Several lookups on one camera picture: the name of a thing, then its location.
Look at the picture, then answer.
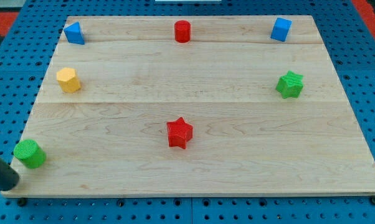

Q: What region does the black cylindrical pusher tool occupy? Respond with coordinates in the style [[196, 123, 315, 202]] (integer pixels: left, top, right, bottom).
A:
[[0, 158, 19, 191]]

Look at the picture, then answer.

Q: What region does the green cylinder block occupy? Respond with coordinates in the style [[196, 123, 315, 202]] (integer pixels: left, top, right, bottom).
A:
[[14, 139, 46, 169]]

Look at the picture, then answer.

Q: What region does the blue triangle block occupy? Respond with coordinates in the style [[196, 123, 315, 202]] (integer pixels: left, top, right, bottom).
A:
[[64, 22, 85, 45]]

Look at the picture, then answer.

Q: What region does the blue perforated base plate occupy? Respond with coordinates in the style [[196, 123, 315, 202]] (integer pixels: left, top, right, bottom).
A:
[[0, 0, 375, 223]]

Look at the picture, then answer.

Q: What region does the green star block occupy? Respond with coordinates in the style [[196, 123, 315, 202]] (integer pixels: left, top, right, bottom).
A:
[[275, 70, 304, 99]]

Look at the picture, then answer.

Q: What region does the blue cube block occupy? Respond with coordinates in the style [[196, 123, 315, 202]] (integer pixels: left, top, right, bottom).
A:
[[270, 17, 292, 42]]

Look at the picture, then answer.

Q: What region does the wooden board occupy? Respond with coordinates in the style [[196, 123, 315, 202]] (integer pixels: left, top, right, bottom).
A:
[[4, 16, 375, 198]]

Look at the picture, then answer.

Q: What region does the red cylinder block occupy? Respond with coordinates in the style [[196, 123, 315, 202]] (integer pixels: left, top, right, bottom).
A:
[[174, 20, 191, 43]]

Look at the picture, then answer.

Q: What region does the red star block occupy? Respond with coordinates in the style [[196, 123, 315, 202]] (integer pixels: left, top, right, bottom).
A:
[[166, 117, 193, 149]]

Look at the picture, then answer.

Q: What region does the yellow hexagon block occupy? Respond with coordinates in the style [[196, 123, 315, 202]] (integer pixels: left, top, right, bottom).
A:
[[56, 67, 81, 93]]

